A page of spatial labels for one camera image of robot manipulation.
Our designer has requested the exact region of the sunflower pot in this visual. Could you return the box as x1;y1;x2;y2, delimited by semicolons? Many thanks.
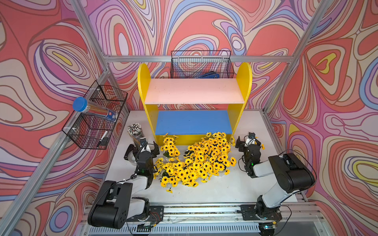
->
202;132;235;157
234;138;265;149
154;158;180;193
207;154;237;176
174;158;199;187
161;133;181;162
197;162;216;183
184;143;210;162

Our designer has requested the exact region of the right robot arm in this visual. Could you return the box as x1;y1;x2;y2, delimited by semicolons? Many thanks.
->
235;133;316;220

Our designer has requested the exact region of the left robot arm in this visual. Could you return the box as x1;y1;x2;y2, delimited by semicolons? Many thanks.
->
88;141;164;229

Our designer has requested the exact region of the clear tape roll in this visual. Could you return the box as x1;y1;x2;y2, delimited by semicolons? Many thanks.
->
124;152;137;166

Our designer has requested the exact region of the clear jar of pencils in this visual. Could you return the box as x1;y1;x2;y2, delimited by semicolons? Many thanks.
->
128;123;145;146

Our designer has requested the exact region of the black marker in basket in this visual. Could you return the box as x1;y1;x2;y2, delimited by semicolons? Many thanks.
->
97;130;109;147

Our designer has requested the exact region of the yellow shelf unit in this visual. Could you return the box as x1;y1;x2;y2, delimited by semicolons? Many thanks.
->
137;63;253;146

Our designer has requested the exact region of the blue capped pencil tube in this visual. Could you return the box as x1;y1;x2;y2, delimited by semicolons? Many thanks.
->
72;97;118;123

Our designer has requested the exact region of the blue item in rear basket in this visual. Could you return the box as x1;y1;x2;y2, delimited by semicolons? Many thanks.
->
196;71;220;79

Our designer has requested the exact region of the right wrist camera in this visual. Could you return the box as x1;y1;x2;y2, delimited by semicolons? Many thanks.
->
245;132;256;147

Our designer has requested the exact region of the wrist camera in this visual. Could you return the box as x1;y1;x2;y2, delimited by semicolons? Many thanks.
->
139;141;151;153
245;132;256;147

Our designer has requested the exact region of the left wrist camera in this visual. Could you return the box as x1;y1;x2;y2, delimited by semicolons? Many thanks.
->
139;141;151;153

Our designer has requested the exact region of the black wire basket left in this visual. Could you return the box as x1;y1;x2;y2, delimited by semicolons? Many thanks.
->
62;81;128;149

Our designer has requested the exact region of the black wire basket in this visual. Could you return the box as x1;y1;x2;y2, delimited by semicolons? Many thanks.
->
170;49;234;79
62;81;128;149

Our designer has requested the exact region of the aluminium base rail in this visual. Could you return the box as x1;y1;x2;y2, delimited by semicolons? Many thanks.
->
80;202;331;236

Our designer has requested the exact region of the black wire basket rear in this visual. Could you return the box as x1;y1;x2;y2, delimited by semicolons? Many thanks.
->
170;49;234;79

